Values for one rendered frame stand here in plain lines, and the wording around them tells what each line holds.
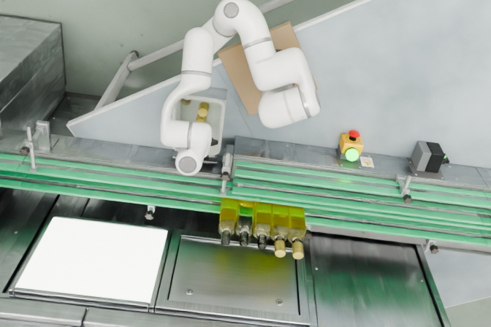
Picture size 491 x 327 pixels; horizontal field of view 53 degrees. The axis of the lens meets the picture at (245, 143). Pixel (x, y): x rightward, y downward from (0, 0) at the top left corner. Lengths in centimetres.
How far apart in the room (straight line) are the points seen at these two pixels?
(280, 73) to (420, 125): 67
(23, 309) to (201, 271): 53
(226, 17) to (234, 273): 82
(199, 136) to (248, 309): 57
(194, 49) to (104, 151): 64
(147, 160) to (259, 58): 63
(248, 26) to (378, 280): 99
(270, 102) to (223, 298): 63
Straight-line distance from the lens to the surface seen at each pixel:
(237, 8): 135
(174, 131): 134
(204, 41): 135
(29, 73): 219
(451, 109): 184
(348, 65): 167
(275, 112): 135
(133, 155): 180
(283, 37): 159
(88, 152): 182
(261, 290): 162
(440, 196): 179
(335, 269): 180
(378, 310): 173
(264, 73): 135
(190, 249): 171
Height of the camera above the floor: 226
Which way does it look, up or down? 57 degrees down
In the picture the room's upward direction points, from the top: 176 degrees counter-clockwise
